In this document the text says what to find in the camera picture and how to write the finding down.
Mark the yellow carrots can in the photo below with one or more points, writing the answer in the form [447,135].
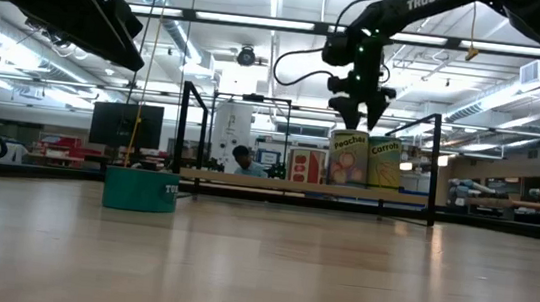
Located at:
[383,165]

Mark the short teal tuna can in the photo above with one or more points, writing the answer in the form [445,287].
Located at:
[135,189]

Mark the red storage bin stack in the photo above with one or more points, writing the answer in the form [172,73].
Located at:
[69,147]

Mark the white bundle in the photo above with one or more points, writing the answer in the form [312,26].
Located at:
[11,153]

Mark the white round column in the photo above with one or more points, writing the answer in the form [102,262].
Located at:
[229,126]

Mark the wooden workbench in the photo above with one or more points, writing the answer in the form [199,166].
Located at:
[526,205]

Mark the person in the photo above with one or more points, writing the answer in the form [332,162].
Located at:
[248,166]

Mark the black overhead camera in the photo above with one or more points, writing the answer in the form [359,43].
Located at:
[246,56]

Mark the blue framed sign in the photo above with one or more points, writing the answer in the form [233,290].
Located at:
[267,160]

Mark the silver ventilation duct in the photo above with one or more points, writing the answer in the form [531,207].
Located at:
[181,41]
[486,106]

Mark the red and white tomato can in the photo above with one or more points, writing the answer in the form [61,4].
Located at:
[306,166]

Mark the black aluminium rig frame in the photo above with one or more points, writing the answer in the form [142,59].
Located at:
[493,227]

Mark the black-framed wooden shelf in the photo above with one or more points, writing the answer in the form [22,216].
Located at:
[296,186]

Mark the peaches can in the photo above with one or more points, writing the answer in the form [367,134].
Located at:
[348,159]

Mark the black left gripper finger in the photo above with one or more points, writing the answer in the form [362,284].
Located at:
[126,15]
[96,32]

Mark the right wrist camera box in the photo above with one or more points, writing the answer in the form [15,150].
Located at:
[339,85]

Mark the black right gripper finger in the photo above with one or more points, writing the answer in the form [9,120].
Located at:
[347,111]
[374,112]

